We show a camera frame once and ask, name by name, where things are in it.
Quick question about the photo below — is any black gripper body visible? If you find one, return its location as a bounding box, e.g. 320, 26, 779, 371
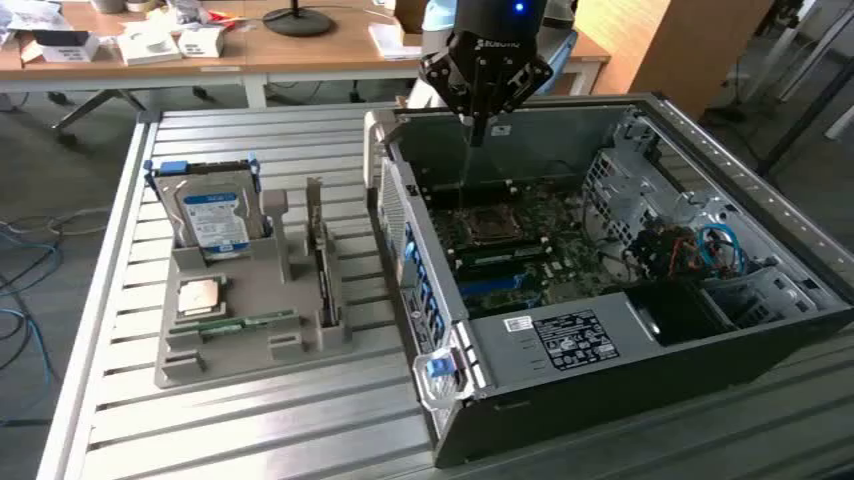
447, 0, 547, 71

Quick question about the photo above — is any green graphics card black fan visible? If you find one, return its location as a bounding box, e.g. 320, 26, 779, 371
304, 176, 343, 331

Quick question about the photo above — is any white booklet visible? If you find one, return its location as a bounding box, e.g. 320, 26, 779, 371
368, 22, 423, 61

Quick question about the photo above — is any brown cardboard box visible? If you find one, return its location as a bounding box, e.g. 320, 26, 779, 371
392, 0, 430, 34

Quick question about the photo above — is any wooden desk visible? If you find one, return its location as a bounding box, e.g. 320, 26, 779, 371
0, 0, 613, 146

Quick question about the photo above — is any black round stand base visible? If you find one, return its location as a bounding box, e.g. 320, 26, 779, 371
262, 0, 335, 37

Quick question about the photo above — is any wooden cabinet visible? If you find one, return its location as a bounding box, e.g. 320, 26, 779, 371
573, 0, 779, 121

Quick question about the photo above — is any CPU socket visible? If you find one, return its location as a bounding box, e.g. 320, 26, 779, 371
463, 204, 529, 246

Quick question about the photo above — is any green RAM stick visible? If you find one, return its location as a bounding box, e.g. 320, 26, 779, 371
459, 248, 546, 267
167, 308, 299, 335

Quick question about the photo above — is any small white box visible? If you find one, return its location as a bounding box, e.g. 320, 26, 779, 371
176, 27, 227, 59

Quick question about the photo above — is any green motherboard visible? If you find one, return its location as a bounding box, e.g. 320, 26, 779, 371
426, 192, 629, 319

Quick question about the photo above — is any blue expansion slot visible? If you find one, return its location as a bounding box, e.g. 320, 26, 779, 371
458, 277, 529, 297

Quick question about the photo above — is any hard disk in blue caddy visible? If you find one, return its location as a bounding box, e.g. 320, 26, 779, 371
143, 152, 272, 261

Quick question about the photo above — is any white box round insert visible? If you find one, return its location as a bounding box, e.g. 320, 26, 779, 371
116, 22, 183, 66

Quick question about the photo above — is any black drive box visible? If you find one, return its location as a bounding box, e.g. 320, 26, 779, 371
623, 279, 739, 347

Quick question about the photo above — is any grey parts rack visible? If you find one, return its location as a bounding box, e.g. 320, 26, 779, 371
154, 188, 355, 389

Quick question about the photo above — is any grey power supply unit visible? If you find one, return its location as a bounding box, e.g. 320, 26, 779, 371
466, 292, 659, 396

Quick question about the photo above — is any silver disk bay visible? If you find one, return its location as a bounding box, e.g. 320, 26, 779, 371
699, 266, 826, 331

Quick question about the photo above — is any blue case latch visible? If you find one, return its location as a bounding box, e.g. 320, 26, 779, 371
426, 352, 459, 379

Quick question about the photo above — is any white box black lid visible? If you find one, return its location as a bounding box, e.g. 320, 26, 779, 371
32, 29, 102, 64

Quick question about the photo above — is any CPU chip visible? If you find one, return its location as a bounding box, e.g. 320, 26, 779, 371
176, 277, 227, 316

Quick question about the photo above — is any black open PC case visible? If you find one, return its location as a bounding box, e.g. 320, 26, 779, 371
363, 91, 854, 470

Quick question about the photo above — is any blue wire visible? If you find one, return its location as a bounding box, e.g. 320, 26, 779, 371
697, 222, 749, 279

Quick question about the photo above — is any white floor cable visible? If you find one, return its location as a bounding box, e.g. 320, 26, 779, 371
0, 207, 112, 237

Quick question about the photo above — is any blue floor cable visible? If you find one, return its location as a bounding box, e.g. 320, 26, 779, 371
0, 307, 55, 429

